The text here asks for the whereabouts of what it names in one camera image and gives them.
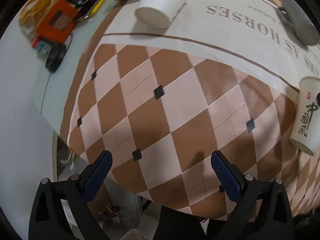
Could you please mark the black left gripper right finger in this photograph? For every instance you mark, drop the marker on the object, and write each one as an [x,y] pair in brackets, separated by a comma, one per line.
[262,208]

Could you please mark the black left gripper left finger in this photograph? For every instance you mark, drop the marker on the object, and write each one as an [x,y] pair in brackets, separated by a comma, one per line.
[48,219]

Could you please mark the white paper cup calligraphy print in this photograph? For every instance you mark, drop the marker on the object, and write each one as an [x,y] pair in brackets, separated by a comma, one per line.
[305,132]

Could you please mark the white paper cup bamboo print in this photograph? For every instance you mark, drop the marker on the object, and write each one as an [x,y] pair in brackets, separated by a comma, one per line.
[158,13]

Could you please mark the checkered brown pink tablecloth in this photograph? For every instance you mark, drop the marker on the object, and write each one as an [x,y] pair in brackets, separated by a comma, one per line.
[224,76]

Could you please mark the black round disc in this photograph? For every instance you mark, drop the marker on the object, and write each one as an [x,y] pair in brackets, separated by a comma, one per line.
[55,57]

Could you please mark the orange box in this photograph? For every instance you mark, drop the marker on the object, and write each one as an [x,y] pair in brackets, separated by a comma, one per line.
[58,22]

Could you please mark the grey ribbed mug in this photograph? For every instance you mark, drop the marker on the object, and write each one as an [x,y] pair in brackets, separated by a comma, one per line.
[292,15]

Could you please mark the yellow snack packet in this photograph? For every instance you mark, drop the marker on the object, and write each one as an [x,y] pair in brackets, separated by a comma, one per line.
[31,16]

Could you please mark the yellow pen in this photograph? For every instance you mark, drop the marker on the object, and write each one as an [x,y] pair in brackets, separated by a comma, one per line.
[96,7]

